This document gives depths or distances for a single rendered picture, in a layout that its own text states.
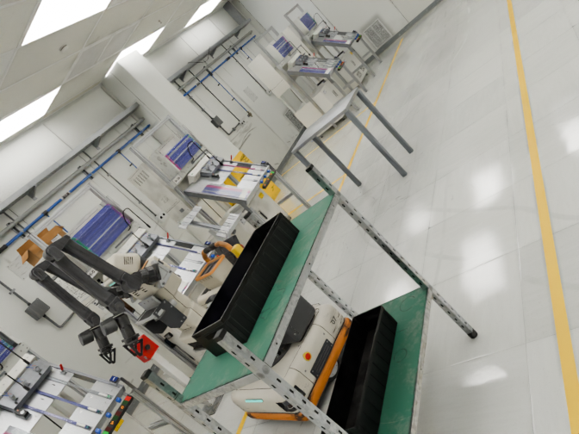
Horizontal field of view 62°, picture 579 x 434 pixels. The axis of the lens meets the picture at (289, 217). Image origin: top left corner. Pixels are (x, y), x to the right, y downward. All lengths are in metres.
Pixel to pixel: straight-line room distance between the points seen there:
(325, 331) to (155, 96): 5.10
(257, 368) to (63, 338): 4.42
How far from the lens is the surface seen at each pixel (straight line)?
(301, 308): 2.85
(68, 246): 2.42
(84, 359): 5.67
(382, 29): 10.75
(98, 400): 3.57
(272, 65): 8.18
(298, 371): 2.74
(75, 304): 2.82
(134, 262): 2.62
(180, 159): 5.31
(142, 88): 7.28
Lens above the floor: 1.48
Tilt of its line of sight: 14 degrees down
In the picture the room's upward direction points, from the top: 46 degrees counter-clockwise
